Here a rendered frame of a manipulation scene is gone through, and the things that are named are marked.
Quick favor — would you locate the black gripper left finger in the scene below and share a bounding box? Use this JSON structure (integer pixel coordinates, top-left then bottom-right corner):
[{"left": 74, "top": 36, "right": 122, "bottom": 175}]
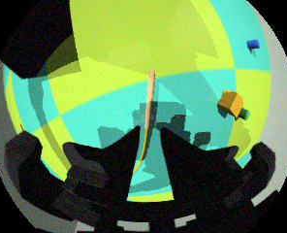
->
[{"left": 62, "top": 125, "right": 140, "bottom": 201}]

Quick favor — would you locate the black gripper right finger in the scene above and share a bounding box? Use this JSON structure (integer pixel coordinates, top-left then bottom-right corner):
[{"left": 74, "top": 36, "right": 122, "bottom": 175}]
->
[{"left": 160, "top": 127, "right": 239, "bottom": 201}]

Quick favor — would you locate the orange cube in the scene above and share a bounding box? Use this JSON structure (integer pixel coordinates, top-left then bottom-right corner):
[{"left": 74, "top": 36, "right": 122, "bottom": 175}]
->
[{"left": 217, "top": 89, "right": 244, "bottom": 117}]

